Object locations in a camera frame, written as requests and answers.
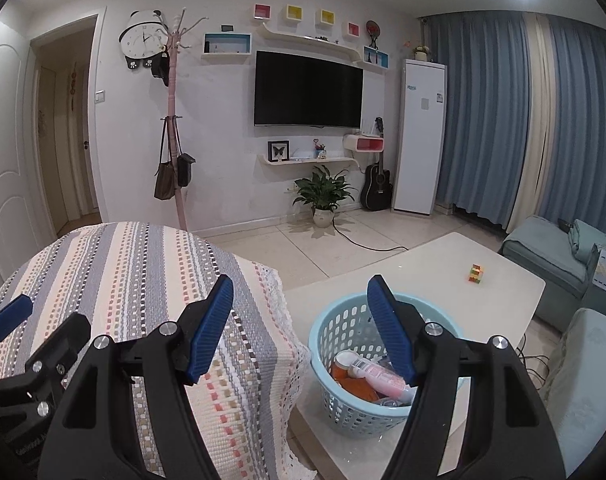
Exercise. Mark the blue-lined wall box shelf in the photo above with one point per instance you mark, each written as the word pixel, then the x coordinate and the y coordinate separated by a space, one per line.
pixel 228 45

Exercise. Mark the inner wooden door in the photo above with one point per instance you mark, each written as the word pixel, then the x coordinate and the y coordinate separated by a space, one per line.
pixel 78 145

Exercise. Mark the white lower wall shelf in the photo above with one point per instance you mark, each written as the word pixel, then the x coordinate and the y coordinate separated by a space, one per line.
pixel 308 161

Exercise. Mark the pen holder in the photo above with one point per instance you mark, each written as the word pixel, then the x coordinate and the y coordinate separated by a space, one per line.
pixel 319 151

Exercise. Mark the pink and white bottle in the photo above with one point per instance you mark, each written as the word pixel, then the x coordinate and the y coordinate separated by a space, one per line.
pixel 378 375

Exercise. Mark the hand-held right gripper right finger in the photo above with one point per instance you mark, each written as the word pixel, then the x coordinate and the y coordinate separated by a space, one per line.
pixel 390 330

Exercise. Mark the panda wall clock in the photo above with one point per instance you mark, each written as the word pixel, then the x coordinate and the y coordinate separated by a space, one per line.
pixel 143 35

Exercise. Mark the white standing air conditioner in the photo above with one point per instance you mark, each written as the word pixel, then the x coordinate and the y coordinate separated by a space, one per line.
pixel 418 137

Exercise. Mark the teal cushion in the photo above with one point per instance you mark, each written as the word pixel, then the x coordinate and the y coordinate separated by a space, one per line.
pixel 590 240

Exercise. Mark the colourful puzzle cube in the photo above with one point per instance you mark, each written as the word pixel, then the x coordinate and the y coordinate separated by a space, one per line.
pixel 475 274

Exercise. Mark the orange snack packet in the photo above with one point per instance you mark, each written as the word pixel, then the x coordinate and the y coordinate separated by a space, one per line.
pixel 355 387

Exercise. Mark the small blue wall box shelf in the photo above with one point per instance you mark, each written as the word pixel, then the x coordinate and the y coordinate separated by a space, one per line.
pixel 375 56

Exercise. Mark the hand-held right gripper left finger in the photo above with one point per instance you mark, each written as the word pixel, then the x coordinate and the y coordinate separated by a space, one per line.
pixel 210 330

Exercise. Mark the light blue plastic basket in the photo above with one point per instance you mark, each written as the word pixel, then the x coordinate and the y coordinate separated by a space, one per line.
pixel 343 410

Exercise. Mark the green potted plant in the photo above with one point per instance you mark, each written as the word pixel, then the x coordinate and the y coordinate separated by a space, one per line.
pixel 325 192

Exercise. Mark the black wall television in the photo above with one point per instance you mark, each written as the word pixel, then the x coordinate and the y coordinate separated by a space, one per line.
pixel 308 90

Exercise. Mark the black hanging bag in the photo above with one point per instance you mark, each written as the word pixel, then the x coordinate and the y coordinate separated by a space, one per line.
pixel 185 167

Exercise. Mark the butterfly picture frame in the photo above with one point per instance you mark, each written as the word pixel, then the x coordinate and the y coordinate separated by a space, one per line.
pixel 278 150

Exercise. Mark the pink and white wall shelf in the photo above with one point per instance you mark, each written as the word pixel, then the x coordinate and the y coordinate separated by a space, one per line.
pixel 365 145

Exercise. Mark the curved white wall shelf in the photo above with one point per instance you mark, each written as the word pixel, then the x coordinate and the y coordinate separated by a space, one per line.
pixel 313 41

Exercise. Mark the black acoustic guitar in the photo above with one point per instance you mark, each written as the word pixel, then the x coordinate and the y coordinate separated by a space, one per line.
pixel 376 187

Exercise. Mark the small flower pot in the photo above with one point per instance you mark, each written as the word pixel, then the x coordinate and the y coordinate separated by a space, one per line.
pixel 421 51

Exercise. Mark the round decorative fan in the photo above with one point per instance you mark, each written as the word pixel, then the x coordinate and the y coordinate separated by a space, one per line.
pixel 373 29

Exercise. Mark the teal sofa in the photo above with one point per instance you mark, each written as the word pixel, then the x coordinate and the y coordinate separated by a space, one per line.
pixel 573 320

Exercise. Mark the white coffee table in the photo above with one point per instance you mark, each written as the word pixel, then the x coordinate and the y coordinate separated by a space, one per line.
pixel 433 270

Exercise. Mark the beige curtain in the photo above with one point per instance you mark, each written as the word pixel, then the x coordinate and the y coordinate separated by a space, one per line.
pixel 533 120

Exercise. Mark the blue curtain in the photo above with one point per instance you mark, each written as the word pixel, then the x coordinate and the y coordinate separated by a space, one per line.
pixel 483 120

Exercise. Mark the yellow wall cube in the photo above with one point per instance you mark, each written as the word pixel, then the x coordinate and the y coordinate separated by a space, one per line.
pixel 294 12
pixel 327 16

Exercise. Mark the black hat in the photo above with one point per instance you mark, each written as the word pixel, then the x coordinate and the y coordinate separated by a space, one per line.
pixel 159 65

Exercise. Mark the striped woven cloth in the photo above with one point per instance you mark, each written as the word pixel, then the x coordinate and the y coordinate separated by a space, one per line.
pixel 133 270

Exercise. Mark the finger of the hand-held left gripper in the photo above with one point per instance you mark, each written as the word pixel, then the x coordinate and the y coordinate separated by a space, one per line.
pixel 58 347
pixel 8 317

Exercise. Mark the pink wall cube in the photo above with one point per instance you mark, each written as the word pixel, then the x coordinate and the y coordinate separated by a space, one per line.
pixel 353 28
pixel 262 11

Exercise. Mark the white door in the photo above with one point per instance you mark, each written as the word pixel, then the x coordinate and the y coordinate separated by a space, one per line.
pixel 3 150

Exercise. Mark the brown hanging bag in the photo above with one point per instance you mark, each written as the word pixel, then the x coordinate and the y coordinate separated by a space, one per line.
pixel 165 177

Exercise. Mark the pink coat rack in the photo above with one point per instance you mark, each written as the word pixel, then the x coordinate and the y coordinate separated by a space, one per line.
pixel 173 110

